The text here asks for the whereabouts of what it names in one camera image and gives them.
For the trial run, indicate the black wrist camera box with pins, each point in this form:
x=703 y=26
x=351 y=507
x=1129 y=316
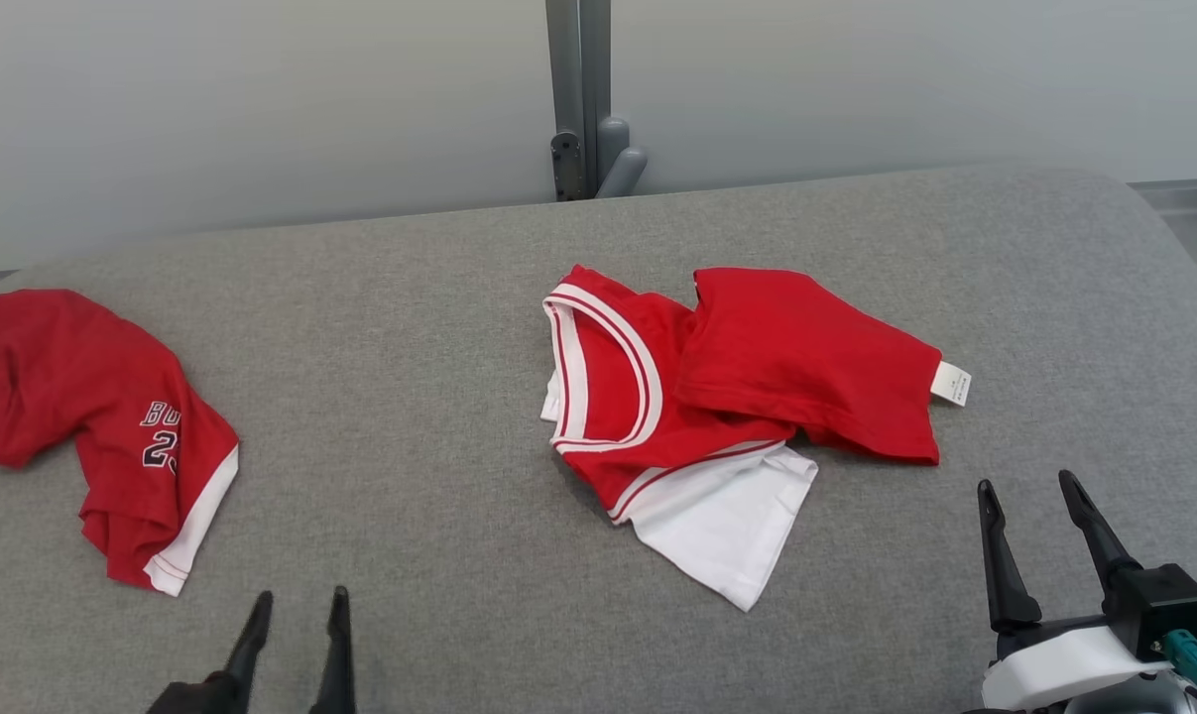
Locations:
x=186 y=697
x=1163 y=605

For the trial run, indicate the red white basketball jersey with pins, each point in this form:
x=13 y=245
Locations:
x=777 y=347

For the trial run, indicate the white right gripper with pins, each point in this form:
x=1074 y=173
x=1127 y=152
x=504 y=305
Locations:
x=1064 y=664

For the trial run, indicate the red basketball shorts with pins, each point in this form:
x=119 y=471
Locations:
x=62 y=377

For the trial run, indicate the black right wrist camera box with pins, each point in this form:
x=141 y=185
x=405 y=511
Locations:
x=1163 y=605

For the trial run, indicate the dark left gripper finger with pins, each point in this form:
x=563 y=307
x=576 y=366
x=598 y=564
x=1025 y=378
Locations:
x=254 y=640
x=338 y=654

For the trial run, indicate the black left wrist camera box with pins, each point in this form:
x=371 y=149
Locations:
x=186 y=697

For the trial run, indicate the grey metal post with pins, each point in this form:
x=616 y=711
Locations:
x=568 y=99

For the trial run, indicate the grey fabric sofa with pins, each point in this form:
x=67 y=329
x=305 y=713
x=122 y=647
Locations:
x=410 y=397

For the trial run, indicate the teal right camera connector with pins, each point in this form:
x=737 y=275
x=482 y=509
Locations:
x=1193 y=659

